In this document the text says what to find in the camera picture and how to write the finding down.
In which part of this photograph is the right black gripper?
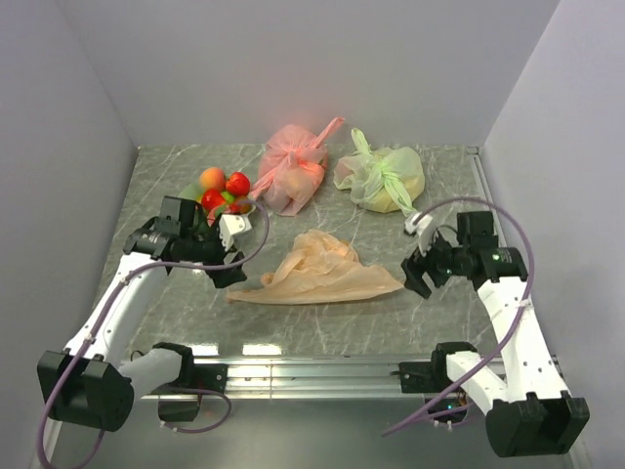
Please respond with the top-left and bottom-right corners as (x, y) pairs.
(401, 226), (469, 298)

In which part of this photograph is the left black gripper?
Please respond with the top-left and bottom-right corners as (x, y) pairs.
(182, 213), (247, 286)

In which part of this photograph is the orange plastic bag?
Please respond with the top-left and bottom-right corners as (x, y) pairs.
(227, 230), (403, 306)

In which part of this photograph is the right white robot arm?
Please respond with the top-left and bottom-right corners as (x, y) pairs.
(401, 211), (590, 457)

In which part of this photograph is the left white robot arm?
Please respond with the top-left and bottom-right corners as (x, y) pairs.
(37, 196), (252, 432)

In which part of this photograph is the small orange fake fruit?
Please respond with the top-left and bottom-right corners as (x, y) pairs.
(230, 195), (254, 214)

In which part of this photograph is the red fake fruit front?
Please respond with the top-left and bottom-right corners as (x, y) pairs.
(200, 189), (227, 212)

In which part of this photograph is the red fake fruit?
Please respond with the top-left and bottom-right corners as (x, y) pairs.
(225, 172), (251, 197)
(200, 189), (227, 212)

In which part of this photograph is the red fake fruit top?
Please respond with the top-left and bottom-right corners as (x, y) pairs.
(225, 172), (251, 197)

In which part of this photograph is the orange fake peach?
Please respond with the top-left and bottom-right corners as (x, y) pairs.
(198, 167), (227, 192)

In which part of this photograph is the green tied plastic bag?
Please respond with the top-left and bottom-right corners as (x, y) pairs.
(333, 128), (426, 217)

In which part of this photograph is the pink tied plastic bag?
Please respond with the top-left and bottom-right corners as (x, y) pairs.
(250, 117), (345, 217)

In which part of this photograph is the light green plate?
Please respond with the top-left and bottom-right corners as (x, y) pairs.
(178, 183), (237, 216)

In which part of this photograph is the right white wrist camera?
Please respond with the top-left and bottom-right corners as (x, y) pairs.
(404, 211), (436, 237)

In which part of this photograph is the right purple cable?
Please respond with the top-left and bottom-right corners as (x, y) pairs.
(380, 195), (536, 438)

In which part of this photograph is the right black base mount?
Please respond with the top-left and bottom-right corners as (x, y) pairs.
(389, 362), (474, 431)

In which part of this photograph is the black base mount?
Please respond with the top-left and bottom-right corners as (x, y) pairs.
(149, 362), (229, 424)
(389, 362), (474, 431)

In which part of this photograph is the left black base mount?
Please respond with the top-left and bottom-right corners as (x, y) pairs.
(149, 362), (229, 424)

